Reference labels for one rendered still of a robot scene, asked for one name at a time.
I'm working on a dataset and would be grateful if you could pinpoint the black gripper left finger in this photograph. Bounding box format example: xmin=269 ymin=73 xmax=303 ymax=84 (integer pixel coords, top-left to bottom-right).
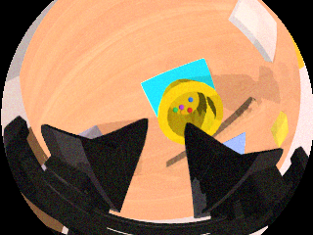
xmin=40 ymin=118 xmax=149 ymax=212

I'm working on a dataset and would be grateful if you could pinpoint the brown flat bar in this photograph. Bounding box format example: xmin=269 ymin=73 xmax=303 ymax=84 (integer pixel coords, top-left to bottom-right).
xmin=165 ymin=97 xmax=258 ymax=172

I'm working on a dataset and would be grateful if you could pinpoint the yellow cup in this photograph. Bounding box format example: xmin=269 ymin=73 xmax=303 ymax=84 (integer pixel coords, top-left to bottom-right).
xmin=157 ymin=78 xmax=224 ymax=144

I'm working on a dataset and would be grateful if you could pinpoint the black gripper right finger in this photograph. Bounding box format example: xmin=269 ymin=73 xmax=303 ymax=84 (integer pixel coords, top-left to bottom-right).
xmin=184 ymin=122 xmax=283 ymax=219

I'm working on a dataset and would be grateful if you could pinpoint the yellow block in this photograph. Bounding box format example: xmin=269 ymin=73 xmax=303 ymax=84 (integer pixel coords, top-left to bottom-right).
xmin=270 ymin=111 xmax=289 ymax=148

